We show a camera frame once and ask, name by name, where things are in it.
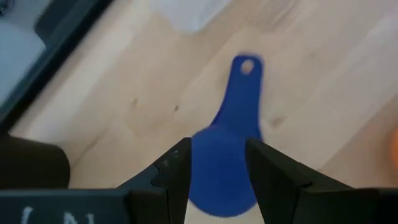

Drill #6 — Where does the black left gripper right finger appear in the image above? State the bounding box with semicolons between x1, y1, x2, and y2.
244;136;398;224

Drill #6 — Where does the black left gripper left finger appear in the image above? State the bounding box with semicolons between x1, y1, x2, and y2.
0;136;193;224

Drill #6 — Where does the dark blue measuring cup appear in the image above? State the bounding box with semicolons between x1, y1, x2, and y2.
188;54;265;218

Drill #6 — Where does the black plant pot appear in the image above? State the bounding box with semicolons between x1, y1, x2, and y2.
0;133;71;190

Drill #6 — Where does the black aluminium table frame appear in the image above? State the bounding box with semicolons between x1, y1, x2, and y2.
0;0;114;131

